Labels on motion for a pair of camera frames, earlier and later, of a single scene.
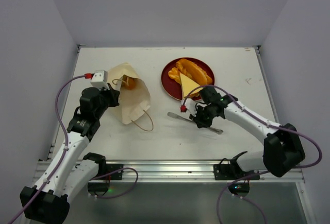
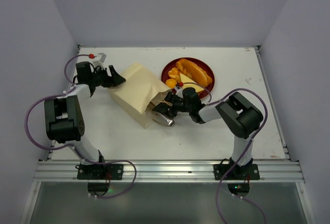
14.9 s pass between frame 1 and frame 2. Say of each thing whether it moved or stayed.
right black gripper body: moved
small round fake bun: moved
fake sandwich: stayed
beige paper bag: moved
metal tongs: moved
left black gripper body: moved
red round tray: stayed
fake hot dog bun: stayed
